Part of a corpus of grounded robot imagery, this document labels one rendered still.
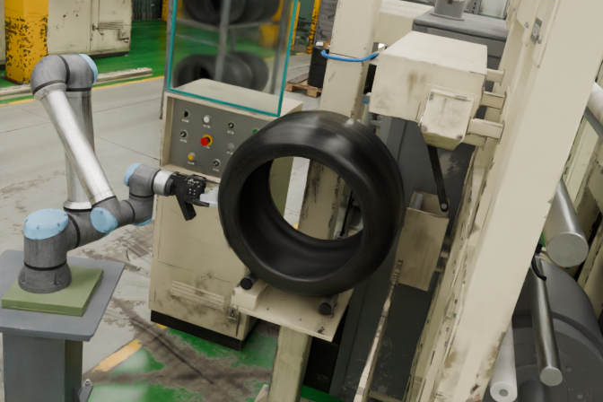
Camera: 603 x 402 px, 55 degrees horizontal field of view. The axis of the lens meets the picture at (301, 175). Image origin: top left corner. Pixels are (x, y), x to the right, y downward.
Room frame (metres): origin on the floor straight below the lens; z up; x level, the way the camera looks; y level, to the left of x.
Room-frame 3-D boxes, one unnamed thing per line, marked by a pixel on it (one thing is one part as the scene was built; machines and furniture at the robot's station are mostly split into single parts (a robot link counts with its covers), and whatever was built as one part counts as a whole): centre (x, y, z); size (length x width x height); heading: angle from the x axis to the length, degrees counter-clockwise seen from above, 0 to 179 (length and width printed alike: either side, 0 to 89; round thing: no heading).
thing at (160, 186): (1.89, 0.47, 1.12); 0.10 x 0.05 x 0.09; 167
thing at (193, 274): (2.69, 0.37, 0.63); 0.56 x 0.41 x 1.27; 77
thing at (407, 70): (1.63, -0.32, 1.71); 0.61 x 0.25 x 0.15; 167
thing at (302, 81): (8.76, -0.10, 0.38); 1.20 x 0.80 x 0.76; 164
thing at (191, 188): (1.86, 0.39, 1.13); 0.12 x 0.08 x 0.09; 77
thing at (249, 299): (1.85, 0.08, 0.84); 0.36 x 0.09 x 0.06; 167
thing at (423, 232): (1.95, -0.48, 1.05); 0.20 x 0.15 x 0.30; 167
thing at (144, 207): (1.89, 0.56, 1.01); 0.12 x 0.09 x 0.12; 152
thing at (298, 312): (1.82, -0.06, 0.80); 0.37 x 0.36 x 0.02; 77
